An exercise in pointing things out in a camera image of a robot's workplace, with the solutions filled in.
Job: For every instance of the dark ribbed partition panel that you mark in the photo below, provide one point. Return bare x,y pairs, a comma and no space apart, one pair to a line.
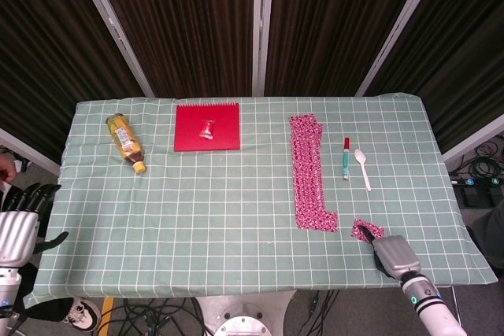
464,56
185,25
334,25
47,56

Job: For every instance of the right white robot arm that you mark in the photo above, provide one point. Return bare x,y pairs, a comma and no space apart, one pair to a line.
433,308

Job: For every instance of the black trouser leg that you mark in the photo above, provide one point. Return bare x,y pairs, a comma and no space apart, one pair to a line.
43,296

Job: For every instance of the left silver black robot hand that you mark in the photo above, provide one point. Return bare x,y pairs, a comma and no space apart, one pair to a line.
15,233

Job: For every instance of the black foot pedal green label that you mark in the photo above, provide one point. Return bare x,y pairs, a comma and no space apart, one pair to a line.
495,190

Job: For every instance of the white partition base rail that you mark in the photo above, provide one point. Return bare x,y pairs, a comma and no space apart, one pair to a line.
27,149
472,137

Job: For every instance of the white plastic spoon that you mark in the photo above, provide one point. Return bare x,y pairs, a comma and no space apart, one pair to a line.
359,156

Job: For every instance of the black foot pedal blue label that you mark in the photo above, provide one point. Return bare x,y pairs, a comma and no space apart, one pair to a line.
470,192

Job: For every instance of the green grid tablecloth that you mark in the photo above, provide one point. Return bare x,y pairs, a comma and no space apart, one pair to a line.
236,214

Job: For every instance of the yellow tea bottle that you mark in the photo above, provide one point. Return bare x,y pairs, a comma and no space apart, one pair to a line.
124,137

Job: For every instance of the long pink patterned cloth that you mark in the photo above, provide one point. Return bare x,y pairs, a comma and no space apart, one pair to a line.
307,174

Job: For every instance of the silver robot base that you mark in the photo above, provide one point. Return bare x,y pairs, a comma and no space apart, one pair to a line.
244,320

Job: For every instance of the white partition post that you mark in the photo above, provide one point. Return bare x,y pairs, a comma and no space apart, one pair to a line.
401,25
114,25
263,25

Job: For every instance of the red candy packet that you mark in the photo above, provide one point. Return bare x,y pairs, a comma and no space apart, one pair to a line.
206,129

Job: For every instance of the red spiral notebook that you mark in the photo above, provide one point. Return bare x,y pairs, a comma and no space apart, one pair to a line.
224,135

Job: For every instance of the green red marker pen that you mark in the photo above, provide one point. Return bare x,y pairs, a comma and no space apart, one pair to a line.
346,159

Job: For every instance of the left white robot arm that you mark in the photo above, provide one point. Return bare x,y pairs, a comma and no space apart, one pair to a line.
8,292

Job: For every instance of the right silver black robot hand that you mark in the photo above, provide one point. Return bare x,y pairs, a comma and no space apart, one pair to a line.
395,257

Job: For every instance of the person's bare hand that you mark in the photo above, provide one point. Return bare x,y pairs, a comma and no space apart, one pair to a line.
6,168

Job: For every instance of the white black sneaker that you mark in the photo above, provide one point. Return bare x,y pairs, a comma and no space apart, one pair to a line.
80,314

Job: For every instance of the small pink cloth piece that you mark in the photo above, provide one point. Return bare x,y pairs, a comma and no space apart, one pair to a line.
378,230

